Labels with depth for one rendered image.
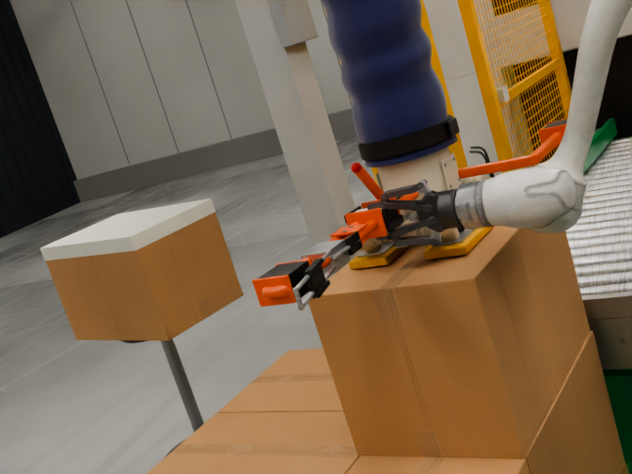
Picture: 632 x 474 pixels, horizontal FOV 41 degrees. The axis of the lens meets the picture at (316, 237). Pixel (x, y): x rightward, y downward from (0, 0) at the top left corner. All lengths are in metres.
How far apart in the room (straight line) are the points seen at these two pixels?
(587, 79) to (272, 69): 1.89
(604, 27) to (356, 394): 0.92
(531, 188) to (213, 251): 1.84
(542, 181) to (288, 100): 1.91
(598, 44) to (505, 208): 0.33
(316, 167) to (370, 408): 1.61
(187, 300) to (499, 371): 1.62
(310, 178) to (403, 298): 1.70
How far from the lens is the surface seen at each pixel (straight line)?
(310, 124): 3.31
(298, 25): 3.31
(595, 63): 1.62
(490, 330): 1.69
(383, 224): 1.69
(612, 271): 2.73
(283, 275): 1.42
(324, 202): 3.36
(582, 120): 1.68
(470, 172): 1.94
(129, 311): 3.15
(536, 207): 1.55
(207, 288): 3.15
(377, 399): 1.87
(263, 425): 2.30
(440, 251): 1.80
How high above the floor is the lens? 1.46
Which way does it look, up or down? 13 degrees down
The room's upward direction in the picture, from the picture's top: 18 degrees counter-clockwise
